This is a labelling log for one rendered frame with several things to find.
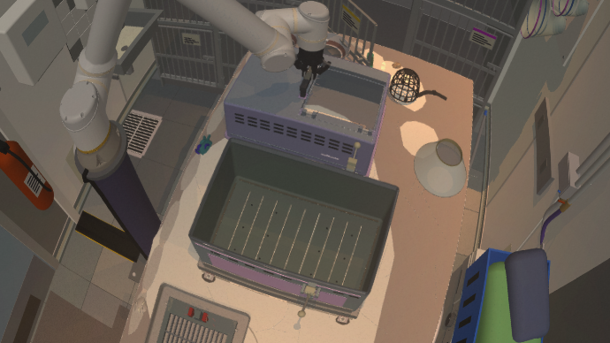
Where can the purple vented pet carrier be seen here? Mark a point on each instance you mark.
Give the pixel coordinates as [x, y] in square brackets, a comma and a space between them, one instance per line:
[267, 102]

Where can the grey barred kennel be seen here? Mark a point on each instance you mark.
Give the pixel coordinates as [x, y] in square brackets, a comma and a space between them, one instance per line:
[195, 43]
[457, 38]

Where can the grey wall dispenser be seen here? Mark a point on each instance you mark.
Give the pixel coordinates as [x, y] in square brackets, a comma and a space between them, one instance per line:
[26, 38]

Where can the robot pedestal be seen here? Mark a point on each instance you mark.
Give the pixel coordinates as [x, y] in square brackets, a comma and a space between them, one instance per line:
[126, 205]

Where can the grey wall pipes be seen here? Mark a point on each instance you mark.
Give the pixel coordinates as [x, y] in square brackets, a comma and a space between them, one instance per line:
[579, 186]

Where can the grey wall junction box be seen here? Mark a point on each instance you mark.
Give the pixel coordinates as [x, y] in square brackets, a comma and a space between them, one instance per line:
[567, 171]

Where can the green blanket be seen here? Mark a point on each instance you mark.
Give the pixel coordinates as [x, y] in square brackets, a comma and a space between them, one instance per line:
[493, 310]

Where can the dark wall slot panel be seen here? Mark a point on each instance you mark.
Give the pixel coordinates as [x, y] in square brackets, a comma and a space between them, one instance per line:
[543, 147]

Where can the beige cone collar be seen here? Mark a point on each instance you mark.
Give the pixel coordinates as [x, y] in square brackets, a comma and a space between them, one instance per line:
[441, 169]

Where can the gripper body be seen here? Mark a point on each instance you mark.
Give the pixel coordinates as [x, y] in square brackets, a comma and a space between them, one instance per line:
[310, 58]

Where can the orange fire extinguisher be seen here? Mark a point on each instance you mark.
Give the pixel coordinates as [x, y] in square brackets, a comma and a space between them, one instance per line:
[26, 178]

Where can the grey wall sink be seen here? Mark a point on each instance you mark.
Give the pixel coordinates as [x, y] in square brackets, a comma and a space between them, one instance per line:
[136, 38]

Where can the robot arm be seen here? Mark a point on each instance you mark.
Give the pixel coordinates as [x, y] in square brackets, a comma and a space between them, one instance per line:
[100, 71]

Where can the grey cabinet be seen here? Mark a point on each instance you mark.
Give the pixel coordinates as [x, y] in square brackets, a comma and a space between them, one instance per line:
[21, 290]

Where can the white kennel card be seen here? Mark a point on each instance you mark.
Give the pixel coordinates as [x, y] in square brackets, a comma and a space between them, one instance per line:
[191, 39]

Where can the grey ribbed tray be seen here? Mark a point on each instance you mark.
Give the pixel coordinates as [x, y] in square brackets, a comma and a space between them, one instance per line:
[295, 224]

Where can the grey control box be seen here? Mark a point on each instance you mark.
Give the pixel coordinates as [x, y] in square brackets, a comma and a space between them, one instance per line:
[198, 317]

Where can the white floor drain grate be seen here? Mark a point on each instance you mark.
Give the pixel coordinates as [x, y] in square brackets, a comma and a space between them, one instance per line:
[141, 133]

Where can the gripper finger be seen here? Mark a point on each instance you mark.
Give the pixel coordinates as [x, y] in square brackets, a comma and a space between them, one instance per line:
[303, 88]
[312, 82]

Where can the yellow-striped card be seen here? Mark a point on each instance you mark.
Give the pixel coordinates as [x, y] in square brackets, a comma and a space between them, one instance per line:
[351, 17]

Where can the teal pet toy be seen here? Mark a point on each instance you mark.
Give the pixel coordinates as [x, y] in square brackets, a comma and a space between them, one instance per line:
[205, 145]

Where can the grey cushion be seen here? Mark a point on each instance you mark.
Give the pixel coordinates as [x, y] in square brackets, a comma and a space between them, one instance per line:
[526, 295]

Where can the red-brown bowl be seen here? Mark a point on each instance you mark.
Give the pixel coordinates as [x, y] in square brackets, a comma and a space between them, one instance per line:
[337, 49]

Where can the blue crate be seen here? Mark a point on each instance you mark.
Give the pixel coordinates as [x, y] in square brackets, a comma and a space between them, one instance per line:
[471, 295]

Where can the purple-edged kennel card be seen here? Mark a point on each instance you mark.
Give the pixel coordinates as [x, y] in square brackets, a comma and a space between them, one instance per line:
[482, 38]

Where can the beige latch bar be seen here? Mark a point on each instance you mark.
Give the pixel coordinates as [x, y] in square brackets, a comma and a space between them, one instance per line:
[333, 119]

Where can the beige ball-tipped clip lever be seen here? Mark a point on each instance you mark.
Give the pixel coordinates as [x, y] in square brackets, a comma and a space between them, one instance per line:
[353, 157]

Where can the beige ball-tipped tray latch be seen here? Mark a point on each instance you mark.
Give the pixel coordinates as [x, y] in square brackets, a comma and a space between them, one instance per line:
[307, 295]

